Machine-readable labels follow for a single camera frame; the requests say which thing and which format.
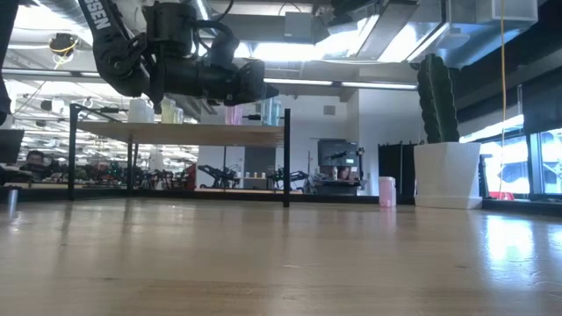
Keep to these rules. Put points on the wooden shelf black metal frame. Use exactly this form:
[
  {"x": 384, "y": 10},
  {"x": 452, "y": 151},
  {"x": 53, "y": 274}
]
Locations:
[{"x": 175, "y": 134}]

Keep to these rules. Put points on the black background robot arm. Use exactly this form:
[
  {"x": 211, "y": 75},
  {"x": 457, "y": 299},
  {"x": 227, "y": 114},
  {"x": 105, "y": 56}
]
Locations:
[
  {"x": 219, "y": 173},
  {"x": 290, "y": 175}
]

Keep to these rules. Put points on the small red object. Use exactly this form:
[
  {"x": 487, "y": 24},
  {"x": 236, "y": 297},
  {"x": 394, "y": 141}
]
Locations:
[{"x": 500, "y": 196}]

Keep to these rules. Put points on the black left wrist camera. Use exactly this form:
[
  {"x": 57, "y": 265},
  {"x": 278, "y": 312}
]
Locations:
[{"x": 171, "y": 26}]

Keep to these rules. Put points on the clear tube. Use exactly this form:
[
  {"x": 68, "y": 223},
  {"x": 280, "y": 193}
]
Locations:
[{"x": 148, "y": 116}]

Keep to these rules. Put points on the white hexagonal plant pot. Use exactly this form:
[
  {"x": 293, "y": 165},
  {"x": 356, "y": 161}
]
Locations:
[{"x": 448, "y": 175}]

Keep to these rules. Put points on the person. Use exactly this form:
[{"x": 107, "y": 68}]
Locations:
[{"x": 35, "y": 158}]

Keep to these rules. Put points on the black monitor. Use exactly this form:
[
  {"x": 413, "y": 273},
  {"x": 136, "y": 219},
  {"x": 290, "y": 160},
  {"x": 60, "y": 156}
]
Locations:
[{"x": 338, "y": 151}]

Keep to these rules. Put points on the teal medicine bottle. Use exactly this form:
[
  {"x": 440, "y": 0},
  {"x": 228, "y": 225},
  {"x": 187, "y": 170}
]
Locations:
[{"x": 278, "y": 116}]

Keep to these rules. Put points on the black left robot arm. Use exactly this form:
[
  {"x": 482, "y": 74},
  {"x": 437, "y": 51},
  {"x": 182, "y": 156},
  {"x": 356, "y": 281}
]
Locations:
[{"x": 110, "y": 48}]

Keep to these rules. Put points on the grey wall vent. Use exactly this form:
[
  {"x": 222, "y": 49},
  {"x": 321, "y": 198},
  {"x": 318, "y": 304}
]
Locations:
[{"x": 329, "y": 109}]

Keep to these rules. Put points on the black boxy object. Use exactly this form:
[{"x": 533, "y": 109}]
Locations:
[{"x": 9, "y": 145}]

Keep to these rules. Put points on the black round ceiling fixture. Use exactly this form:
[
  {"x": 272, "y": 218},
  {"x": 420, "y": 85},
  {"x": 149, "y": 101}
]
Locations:
[{"x": 63, "y": 44}]

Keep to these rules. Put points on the pale green medicine bottle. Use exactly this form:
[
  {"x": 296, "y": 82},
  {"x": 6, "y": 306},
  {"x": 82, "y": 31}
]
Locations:
[{"x": 268, "y": 115}]

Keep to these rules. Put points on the black metal bar frame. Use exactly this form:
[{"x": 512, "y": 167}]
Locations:
[{"x": 397, "y": 169}]

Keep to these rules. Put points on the green cactus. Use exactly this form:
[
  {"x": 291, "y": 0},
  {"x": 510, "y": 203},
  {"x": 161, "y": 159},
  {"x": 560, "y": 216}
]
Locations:
[{"x": 439, "y": 101}]

